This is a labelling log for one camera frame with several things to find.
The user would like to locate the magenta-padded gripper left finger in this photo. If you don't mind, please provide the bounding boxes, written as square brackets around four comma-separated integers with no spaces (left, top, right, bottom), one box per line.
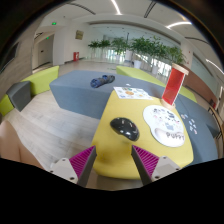
[49,145,98,188]

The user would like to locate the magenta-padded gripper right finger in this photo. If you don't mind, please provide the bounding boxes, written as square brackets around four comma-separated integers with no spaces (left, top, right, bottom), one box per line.
[130,144,183,186]

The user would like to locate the black computer mouse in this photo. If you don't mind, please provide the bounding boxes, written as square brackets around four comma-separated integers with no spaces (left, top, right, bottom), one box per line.
[109,116,141,142]

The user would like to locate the white cartoon print mouse pad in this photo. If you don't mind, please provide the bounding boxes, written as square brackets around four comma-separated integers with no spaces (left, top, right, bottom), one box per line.
[142,104,186,148]

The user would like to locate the scattered small stickers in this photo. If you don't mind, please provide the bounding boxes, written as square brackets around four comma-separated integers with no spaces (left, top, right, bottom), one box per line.
[180,113,199,135]

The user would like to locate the long grey upholstered bench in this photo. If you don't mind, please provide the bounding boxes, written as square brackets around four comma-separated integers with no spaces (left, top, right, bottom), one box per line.
[49,69,174,120]

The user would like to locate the white sticker sheet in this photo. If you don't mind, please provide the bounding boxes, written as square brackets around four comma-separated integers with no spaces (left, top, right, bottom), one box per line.
[113,86,154,101]

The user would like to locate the person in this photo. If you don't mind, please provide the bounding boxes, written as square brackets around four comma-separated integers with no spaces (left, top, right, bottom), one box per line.
[0,120,44,170]

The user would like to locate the red panel lamp wooden ends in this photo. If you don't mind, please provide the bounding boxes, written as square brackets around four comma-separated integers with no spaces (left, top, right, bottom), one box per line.
[161,62,190,108]

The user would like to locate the folded dark blue umbrella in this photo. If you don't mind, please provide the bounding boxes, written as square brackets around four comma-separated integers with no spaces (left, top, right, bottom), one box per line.
[90,74,116,89]

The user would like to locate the lime green upholstered bench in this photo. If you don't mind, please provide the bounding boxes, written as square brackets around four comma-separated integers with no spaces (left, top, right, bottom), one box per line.
[0,65,60,117]
[115,65,198,104]

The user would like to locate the dark grey ottoman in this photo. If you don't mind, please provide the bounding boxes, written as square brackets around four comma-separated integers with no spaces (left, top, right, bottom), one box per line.
[5,80,33,112]

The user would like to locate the row of potted green plants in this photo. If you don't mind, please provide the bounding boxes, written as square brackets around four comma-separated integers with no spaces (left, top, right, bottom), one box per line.
[87,35,187,76]

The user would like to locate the strip ceiling lights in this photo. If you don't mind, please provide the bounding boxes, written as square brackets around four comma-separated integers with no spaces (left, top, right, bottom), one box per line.
[66,0,224,76]

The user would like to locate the brass wall plaque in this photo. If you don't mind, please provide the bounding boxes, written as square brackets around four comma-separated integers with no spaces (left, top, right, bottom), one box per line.
[74,29,85,41]

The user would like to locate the black wall screen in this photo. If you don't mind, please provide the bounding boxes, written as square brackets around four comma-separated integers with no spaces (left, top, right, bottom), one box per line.
[0,41,19,73]

